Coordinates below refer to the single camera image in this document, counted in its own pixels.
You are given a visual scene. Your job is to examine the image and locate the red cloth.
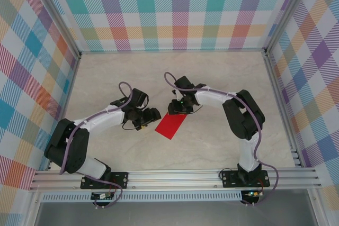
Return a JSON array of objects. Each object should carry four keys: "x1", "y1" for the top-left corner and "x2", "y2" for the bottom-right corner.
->
[{"x1": 154, "y1": 112, "x2": 188, "y2": 141}]

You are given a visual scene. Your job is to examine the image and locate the grey metal sheet panel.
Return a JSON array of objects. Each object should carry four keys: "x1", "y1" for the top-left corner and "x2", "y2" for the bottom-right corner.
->
[{"x1": 34, "y1": 201, "x2": 318, "y2": 226}]

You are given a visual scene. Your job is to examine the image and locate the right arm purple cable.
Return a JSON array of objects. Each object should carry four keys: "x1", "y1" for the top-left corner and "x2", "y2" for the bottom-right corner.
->
[{"x1": 164, "y1": 71, "x2": 281, "y2": 208}]

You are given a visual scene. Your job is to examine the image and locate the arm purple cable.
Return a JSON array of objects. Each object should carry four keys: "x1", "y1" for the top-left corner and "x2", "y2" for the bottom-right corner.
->
[
  {"x1": 164, "y1": 71, "x2": 281, "y2": 208},
  {"x1": 59, "y1": 82, "x2": 133, "y2": 210}
]

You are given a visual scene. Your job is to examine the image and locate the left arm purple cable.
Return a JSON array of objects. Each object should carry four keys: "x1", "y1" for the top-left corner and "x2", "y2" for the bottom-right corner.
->
[{"x1": 59, "y1": 82, "x2": 133, "y2": 210}]

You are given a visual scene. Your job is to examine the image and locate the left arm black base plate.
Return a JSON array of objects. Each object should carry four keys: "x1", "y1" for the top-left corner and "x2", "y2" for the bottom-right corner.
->
[{"x1": 81, "y1": 170, "x2": 130, "y2": 190}]

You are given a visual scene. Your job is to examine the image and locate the aluminium rear floor rail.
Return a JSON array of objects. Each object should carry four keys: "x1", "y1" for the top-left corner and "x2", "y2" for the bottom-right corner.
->
[{"x1": 79, "y1": 48, "x2": 268, "y2": 55}]

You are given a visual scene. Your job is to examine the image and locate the long aluminium mounting rail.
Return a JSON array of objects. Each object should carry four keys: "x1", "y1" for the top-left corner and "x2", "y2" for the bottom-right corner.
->
[{"x1": 29, "y1": 167, "x2": 323, "y2": 191}]

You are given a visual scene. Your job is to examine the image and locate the aluminium side floor rail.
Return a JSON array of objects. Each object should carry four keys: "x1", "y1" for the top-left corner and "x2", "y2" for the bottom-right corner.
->
[
  {"x1": 46, "y1": 53, "x2": 82, "y2": 171},
  {"x1": 263, "y1": 51, "x2": 302, "y2": 168}
]

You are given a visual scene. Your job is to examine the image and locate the perforated metal cable tray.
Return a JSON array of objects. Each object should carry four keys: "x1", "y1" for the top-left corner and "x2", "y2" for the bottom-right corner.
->
[{"x1": 41, "y1": 190, "x2": 243, "y2": 202}]

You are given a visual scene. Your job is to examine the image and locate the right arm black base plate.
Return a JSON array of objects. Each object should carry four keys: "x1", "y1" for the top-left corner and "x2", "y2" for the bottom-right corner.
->
[{"x1": 221, "y1": 169, "x2": 271, "y2": 188}]

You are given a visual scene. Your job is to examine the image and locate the aluminium frame post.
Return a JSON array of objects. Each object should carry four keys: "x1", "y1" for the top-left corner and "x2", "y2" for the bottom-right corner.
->
[
  {"x1": 264, "y1": 0, "x2": 317, "y2": 57},
  {"x1": 28, "y1": 0, "x2": 82, "y2": 60}
]

